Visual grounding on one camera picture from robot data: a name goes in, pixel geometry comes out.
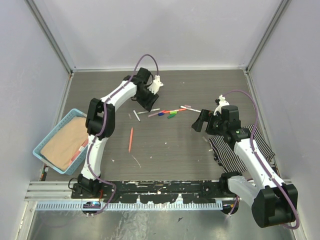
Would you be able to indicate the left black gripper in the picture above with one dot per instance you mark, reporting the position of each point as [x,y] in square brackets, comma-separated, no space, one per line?
[148,104]

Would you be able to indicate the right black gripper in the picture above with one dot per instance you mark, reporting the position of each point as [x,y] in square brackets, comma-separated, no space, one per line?
[203,117]

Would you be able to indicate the orange slim pen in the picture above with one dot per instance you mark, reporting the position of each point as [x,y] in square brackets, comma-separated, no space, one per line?
[130,139]

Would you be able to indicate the white marker lime end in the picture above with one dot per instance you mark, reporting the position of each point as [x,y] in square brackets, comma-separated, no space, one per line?
[145,112]

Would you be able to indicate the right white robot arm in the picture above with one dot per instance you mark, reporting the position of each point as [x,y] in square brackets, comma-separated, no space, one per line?
[272,201]

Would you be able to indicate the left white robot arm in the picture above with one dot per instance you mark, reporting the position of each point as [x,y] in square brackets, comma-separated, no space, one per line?
[101,122]

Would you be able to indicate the white marker blue end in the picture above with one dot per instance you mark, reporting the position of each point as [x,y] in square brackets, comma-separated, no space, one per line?
[136,115]

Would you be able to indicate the orange white marker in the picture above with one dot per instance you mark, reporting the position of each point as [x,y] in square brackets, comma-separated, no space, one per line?
[178,110]

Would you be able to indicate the white marker green end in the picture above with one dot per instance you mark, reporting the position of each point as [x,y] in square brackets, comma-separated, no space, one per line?
[190,109]

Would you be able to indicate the striped black white cloth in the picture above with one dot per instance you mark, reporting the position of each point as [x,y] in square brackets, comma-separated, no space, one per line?
[241,157]

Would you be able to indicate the light blue plastic basket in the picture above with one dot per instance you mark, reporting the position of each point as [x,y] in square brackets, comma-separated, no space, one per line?
[80,157]

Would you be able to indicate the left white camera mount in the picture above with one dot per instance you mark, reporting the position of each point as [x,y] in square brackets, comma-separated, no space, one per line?
[156,84]

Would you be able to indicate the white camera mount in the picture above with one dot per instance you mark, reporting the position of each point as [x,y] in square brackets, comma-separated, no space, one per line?
[221,102]
[156,84]

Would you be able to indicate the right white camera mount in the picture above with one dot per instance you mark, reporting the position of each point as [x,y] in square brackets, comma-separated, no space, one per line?
[221,102]

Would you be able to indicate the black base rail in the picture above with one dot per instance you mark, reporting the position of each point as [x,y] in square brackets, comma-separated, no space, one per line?
[155,192]

